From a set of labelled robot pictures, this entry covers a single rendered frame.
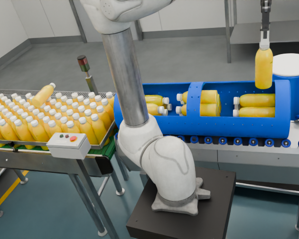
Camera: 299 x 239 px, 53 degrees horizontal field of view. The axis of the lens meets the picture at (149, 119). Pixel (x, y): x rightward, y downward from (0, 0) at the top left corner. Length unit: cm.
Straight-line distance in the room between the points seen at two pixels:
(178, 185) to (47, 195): 213
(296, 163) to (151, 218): 80
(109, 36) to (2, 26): 566
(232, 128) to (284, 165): 34
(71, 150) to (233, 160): 86
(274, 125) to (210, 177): 40
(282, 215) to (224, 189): 128
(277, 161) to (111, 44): 104
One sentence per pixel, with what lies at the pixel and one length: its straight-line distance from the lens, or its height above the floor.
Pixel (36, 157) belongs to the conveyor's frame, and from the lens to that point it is 208.
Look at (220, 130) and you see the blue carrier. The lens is 152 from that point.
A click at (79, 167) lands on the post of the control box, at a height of 90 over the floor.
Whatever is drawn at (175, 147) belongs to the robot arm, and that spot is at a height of 134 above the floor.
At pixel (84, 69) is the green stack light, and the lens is 217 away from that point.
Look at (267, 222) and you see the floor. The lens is 247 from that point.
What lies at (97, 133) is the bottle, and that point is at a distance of 180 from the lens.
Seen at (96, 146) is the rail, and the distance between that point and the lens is 176.
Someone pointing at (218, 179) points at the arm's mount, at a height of 106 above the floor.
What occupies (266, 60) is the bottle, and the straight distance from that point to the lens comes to 136.
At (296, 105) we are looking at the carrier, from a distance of 211.
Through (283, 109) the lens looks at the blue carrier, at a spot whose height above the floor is 118.
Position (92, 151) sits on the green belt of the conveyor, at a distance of 185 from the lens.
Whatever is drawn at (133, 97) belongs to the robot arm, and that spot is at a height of 149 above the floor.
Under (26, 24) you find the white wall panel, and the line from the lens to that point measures 686.
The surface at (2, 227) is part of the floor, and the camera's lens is 311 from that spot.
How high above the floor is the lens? 206
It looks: 36 degrees down
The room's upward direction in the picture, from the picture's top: 15 degrees counter-clockwise
